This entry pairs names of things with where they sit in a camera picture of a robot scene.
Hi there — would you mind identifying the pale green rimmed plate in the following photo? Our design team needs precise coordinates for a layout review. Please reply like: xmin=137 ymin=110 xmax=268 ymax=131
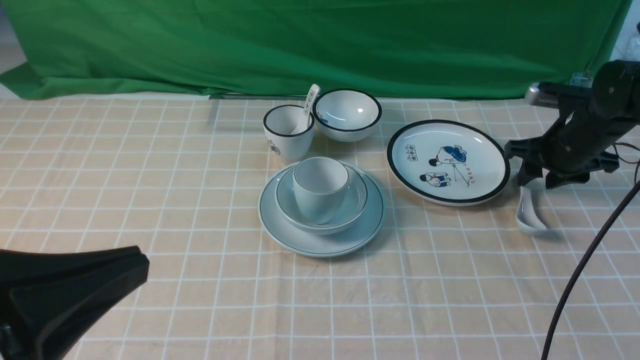
xmin=258 ymin=162 xmax=387 ymax=258

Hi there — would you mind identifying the clear clip on backdrop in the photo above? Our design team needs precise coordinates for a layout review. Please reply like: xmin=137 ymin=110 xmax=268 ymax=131
xmin=569 ymin=71 xmax=594 ymax=88

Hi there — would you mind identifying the black cable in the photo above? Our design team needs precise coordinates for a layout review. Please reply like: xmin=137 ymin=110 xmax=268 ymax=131
xmin=540 ymin=142 xmax=640 ymax=360

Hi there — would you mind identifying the black rimmed white cup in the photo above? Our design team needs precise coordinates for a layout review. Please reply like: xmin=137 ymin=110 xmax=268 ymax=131
xmin=262 ymin=104 xmax=315 ymax=162

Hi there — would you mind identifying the white spoon in cup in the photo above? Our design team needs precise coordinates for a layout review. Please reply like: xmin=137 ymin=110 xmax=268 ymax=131
xmin=292 ymin=83 xmax=321 ymax=135

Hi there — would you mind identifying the pale green rimmed bowl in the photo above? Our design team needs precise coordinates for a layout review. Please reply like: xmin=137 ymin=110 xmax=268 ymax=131
xmin=275 ymin=166 xmax=368 ymax=235

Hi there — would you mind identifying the black rimmed white bowl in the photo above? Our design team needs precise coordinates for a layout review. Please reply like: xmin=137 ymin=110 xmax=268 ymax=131
xmin=310 ymin=88 xmax=383 ymax=142

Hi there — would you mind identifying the plain white ceramic spoon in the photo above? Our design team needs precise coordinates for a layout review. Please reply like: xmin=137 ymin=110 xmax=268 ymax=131
xmin=515 ymin=186 xmax=548 ymax=236

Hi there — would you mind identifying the green backdrop cloth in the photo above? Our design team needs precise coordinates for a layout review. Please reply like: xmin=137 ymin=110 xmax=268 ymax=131
xmin=1 ymin=0 xmax=631 ymax=100

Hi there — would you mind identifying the black rimmed cartoon plate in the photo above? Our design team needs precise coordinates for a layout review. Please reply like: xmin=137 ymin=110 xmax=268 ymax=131
xmin=386 ymin=120 xmax=511 ymax=207

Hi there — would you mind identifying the beige checked tablecloth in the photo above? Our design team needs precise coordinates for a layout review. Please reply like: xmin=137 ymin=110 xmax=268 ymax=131
xmin=0 ymin=98 xmax=634 ymax=360

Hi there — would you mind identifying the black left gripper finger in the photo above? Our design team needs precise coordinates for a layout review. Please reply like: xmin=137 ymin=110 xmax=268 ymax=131
xmin=0 ymin=246 xmax=150 ymax=360

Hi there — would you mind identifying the pale green rimmed cup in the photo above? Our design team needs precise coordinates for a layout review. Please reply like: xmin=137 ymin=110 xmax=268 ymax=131
xmin=292 ymin=157 xmax=350 ymax=225

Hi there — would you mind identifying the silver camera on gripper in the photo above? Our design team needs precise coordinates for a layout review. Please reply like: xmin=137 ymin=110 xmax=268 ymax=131
xmin=524 ymin=82 xmax=592 ymax=109

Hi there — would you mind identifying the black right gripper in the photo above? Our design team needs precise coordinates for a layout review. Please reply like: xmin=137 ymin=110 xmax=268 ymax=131
xmin=503 ymin=60 xmax=639 ymax=190

